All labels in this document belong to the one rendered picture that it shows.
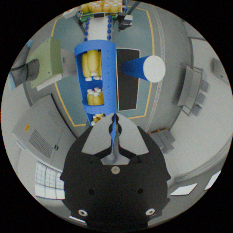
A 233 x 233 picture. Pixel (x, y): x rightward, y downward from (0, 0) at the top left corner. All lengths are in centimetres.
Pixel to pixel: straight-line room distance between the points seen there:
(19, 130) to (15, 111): 140
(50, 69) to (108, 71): 34
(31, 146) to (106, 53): 169
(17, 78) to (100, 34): 70
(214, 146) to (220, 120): 93
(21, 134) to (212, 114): 479
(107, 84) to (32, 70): 49
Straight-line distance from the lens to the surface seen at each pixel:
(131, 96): 171
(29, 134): 164
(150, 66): 72
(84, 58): 53
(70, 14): 99
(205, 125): 345
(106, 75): 42
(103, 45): 44
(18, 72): 49
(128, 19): 108
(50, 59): 48
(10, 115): 282
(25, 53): 48
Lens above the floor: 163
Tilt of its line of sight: 51 degrees down
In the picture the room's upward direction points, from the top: 164 degrees clockwise
